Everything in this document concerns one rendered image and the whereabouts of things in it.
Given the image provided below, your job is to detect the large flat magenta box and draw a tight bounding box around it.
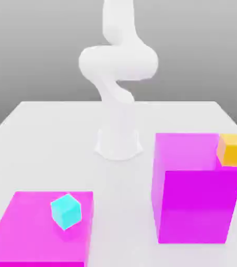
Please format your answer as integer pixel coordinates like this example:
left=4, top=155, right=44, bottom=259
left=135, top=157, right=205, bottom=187
left=0, top=190, right=94, bottom=267

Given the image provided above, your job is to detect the small orange cube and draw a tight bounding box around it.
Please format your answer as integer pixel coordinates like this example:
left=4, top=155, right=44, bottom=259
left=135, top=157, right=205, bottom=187
left=216, top=133, right=237, bottom=168

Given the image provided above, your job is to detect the large tall magenta box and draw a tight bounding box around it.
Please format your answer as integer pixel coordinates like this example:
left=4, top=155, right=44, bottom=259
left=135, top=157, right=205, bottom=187
left=151, top=132, right=237, bottom=245

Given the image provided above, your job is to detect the small cyan cube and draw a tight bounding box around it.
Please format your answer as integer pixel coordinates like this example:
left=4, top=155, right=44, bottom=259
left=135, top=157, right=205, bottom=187
left=50, top=193, right=82, bottom=231

